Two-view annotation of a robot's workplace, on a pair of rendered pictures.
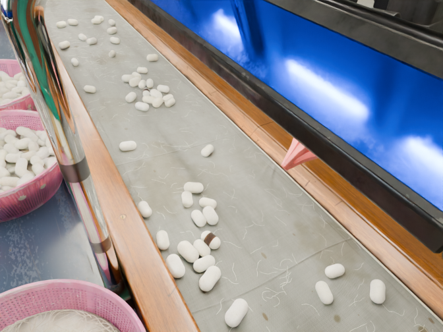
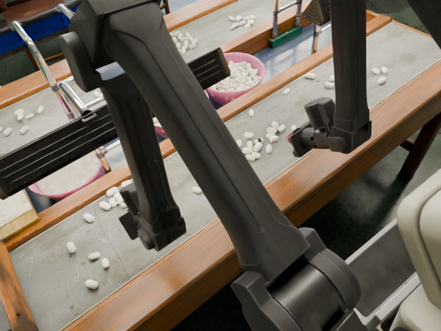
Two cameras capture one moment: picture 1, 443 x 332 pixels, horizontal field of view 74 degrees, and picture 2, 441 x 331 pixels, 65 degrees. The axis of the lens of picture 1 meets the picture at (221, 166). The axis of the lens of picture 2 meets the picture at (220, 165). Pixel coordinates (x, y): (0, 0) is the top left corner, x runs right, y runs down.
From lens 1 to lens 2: 0.96 m
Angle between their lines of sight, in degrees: 61
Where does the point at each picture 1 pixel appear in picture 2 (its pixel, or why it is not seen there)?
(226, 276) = (108, 213)
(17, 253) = not seen: hidden behind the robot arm
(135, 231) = (126, 171)
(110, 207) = not seen: hidden behind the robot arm
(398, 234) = (122, 303)
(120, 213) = not seen: hidden behind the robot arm
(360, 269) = (107, 280)
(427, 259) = (103, 316)
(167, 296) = (94, 190)
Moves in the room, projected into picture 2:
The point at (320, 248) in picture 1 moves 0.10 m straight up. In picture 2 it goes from (123, 259) to (111, 242)
